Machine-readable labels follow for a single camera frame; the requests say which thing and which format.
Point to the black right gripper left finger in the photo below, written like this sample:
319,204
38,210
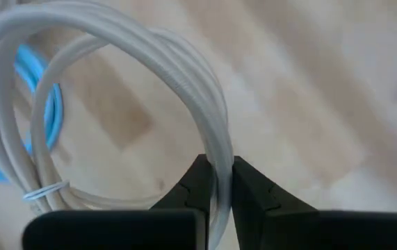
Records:
177,225

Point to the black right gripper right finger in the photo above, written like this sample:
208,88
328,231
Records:
271,222

